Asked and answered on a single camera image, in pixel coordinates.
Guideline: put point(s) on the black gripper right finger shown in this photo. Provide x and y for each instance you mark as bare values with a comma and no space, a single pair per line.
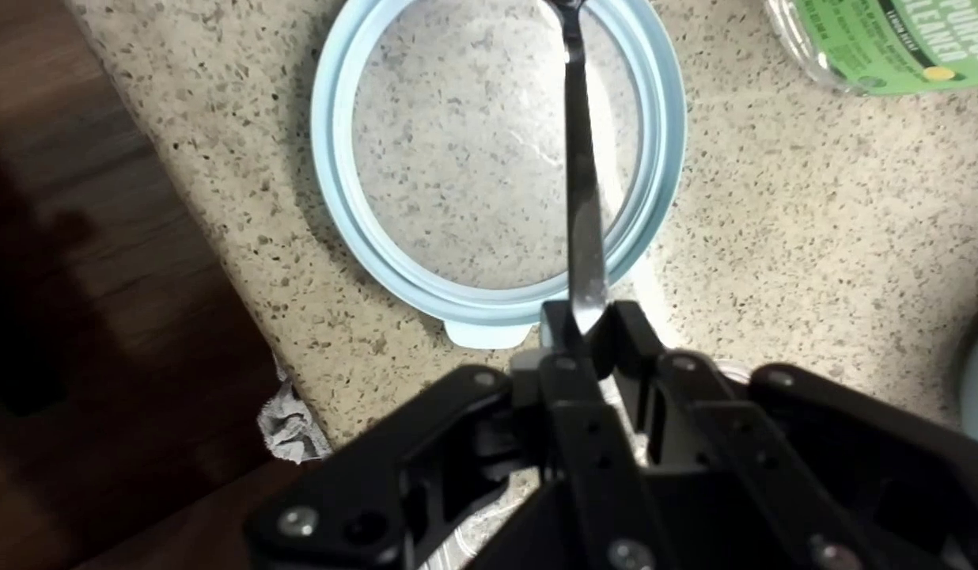
788,469

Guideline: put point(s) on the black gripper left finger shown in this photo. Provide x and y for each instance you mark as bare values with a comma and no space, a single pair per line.
398,490

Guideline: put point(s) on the metal spoon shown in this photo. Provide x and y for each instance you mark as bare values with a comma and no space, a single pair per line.
582,204

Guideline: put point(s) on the blue rimmed plate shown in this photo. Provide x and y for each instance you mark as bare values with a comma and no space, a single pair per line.
440,156

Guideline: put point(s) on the grey crumpled cloth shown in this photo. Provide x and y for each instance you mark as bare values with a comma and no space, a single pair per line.
289,429

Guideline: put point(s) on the green label spray bottle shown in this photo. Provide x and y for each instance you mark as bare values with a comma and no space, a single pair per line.
882,46

